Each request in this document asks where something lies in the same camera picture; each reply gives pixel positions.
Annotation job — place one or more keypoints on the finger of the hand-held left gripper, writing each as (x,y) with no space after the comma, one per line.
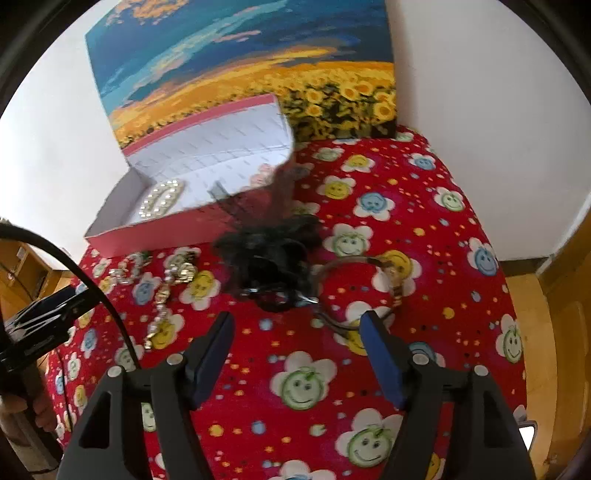
(57,302)

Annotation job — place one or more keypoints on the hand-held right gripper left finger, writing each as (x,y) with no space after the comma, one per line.
(213,353)

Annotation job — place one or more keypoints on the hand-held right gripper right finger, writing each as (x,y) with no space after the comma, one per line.
(382,364)

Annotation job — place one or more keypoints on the dark metal bangle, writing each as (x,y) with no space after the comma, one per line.
(396,282)

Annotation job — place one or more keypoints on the gold ornament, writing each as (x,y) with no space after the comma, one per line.
(184,270)

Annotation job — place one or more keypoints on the black feather fascinator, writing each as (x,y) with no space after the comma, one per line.
(272,249)

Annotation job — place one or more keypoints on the pink cardboard box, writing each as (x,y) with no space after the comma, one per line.
(207,157)

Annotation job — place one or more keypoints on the person's left hand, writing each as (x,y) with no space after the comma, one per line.
(44,410)

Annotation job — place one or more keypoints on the wooden cabinet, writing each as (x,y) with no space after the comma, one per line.
(23,267)

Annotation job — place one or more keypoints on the red smiley flower blanket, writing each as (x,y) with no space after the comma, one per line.
(300,369)

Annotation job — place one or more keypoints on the wooden door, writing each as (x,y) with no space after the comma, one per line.
(563,300)

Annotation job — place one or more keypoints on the sunflower field painting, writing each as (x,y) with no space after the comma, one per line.
(231,46)

